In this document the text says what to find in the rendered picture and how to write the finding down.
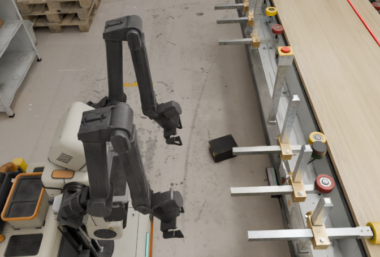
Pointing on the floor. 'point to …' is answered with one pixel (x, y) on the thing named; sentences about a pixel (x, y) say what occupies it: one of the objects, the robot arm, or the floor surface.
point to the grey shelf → (13, 49)
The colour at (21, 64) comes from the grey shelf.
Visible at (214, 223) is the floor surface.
